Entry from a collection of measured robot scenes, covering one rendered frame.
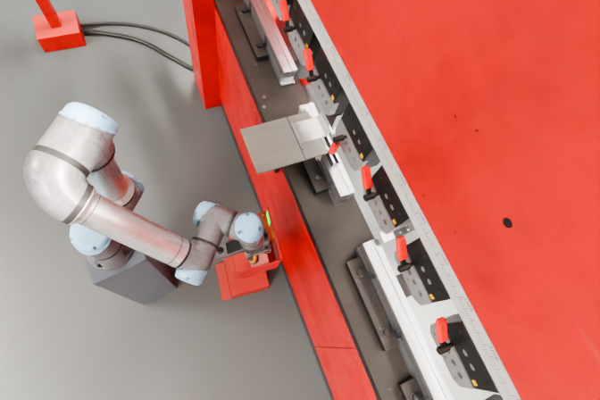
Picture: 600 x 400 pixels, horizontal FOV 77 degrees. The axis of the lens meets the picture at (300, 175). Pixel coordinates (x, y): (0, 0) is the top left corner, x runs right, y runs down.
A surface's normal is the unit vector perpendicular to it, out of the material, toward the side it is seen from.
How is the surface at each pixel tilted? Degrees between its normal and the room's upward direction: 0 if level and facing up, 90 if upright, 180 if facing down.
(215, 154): 0
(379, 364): 0
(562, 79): 90
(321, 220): 0
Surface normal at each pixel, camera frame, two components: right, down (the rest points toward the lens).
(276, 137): 0.15, -0.40
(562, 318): -0.91, 0.29
